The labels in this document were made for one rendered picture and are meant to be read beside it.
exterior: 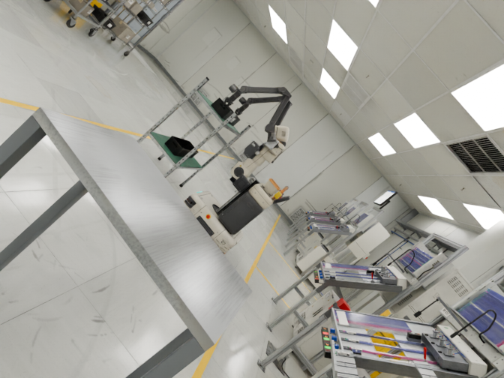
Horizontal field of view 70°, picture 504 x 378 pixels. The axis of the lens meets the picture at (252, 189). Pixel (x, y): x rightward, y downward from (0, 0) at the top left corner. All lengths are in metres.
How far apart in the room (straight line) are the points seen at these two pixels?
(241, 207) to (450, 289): 2.05
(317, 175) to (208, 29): 5.54
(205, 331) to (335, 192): 10.13
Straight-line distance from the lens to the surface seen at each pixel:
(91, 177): 0.93
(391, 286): 3.70
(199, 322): 0.85
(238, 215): 3.49
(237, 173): 3.63
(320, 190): 10.83
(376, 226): 6.90
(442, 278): 3.81
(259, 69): 11.33
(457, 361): 2.43
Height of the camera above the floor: 1.17
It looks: 7 degrees down
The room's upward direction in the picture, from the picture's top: 50 degrees clockwise
